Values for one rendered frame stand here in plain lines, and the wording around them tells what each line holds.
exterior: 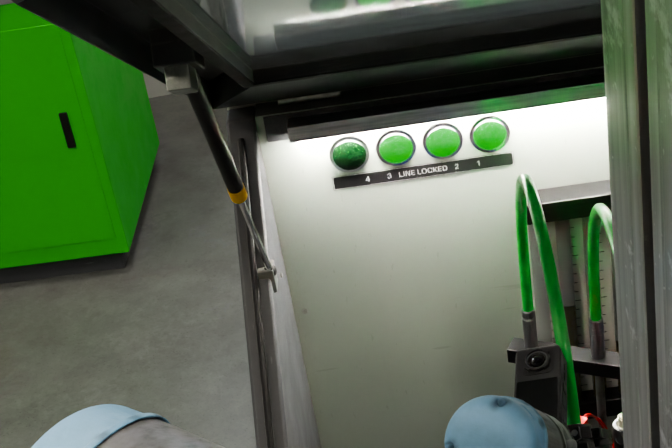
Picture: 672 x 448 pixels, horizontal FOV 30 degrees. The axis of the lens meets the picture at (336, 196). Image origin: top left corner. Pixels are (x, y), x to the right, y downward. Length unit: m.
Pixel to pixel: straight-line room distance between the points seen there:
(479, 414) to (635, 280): 0.66
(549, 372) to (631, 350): 0.85
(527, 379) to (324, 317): 0.57
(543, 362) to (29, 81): 2.89
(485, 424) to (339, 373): 0.81
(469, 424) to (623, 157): 0.68
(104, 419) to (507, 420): 0.38
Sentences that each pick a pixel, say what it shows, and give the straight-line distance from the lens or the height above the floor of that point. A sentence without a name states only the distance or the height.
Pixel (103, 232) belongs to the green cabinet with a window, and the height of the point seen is 0.17.
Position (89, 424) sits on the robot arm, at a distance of 0.72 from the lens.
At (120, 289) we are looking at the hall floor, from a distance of 4.14.
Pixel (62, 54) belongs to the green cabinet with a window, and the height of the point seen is 0.79.
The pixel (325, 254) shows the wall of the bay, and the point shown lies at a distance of 1.68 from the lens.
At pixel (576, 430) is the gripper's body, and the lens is 1.20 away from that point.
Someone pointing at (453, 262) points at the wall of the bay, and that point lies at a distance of 1.69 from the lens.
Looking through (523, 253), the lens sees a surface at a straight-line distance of 1.59.
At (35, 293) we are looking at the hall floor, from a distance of 4.25.
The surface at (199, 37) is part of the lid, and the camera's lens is 1.05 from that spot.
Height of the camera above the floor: 2.10
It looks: 29 degrees down
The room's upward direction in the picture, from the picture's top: 10 degrees counter-clockwise
